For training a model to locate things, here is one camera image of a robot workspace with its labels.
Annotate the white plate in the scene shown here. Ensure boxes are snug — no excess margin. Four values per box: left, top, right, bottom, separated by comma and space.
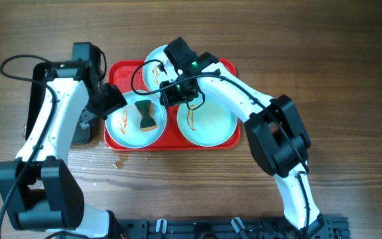
176, 96, 238, 147
142, 45, 178, 92
105, 91, 167, 149

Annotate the white plate top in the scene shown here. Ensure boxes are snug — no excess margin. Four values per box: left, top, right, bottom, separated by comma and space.
142, 45, 178, 92

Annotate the green orange sponge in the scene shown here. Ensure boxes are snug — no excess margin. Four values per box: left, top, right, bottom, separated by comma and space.
135, 100, 157, 131

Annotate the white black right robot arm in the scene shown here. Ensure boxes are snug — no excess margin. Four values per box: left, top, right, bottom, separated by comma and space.
160, 48, 321, 238

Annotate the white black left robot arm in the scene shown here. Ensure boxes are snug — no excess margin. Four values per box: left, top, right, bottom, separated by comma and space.
0, 60, 126, 238

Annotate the red plastic tray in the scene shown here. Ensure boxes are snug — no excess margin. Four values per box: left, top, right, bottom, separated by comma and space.
103, 58, 241, 152

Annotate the black water tray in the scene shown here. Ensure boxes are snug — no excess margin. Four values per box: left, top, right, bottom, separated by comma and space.
25, 62, 92, 145

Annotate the black mounting rail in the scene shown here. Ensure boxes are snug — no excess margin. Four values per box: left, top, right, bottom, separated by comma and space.
109, 215, 351, 239

